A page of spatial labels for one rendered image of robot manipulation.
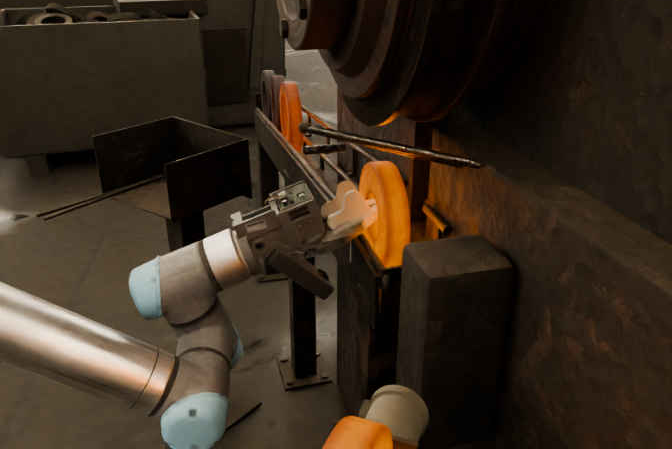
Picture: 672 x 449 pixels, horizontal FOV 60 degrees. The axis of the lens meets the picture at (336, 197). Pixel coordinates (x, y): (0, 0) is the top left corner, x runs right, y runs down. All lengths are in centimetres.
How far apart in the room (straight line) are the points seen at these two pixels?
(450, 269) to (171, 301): 38
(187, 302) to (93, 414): 92
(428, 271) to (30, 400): 137
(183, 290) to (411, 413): 35
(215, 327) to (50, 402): 98
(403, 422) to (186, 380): 29
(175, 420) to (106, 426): 92
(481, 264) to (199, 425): 37
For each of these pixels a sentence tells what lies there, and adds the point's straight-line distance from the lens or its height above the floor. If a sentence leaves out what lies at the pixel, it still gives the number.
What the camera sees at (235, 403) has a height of 1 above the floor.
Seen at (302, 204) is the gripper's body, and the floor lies 78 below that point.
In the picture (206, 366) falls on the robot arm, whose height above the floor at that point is 61.
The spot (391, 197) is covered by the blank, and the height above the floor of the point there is 79.
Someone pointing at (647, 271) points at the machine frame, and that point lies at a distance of 49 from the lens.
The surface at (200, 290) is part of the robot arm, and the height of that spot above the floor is 68.
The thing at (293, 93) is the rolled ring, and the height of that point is 75.
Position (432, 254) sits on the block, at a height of 80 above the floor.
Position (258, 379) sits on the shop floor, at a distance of 168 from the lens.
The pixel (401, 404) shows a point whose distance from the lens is 59.
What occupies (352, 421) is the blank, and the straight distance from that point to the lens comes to 46.
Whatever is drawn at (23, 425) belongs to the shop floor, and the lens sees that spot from 173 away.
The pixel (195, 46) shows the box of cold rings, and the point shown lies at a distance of 313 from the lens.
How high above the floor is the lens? 110
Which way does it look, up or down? 24 degrees down
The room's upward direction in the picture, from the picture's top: straight up
